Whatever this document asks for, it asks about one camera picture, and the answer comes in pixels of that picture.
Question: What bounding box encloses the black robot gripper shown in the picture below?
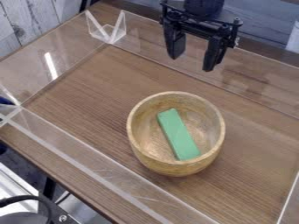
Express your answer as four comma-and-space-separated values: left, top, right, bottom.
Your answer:
160, 0, 242, 72

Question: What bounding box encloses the blue object at left edge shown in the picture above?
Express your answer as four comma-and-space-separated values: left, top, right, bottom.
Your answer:
0, 96, 14, 105

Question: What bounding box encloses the brown wooden bowl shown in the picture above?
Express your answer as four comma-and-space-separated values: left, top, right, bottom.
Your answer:
125, 91, 225, 177

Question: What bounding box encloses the black cable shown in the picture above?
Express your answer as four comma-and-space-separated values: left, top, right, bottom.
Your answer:
0, 194, 53, 224

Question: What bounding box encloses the black metal bracket with screw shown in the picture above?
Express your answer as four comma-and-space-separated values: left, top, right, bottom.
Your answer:
37, 194, 80, 224

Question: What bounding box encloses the clear acrylic tray wall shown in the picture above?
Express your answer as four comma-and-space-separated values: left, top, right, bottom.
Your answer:
0, 4, 299, 224

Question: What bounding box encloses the green rectangular block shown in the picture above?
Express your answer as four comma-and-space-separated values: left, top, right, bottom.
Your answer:
156, 108, 201, 161

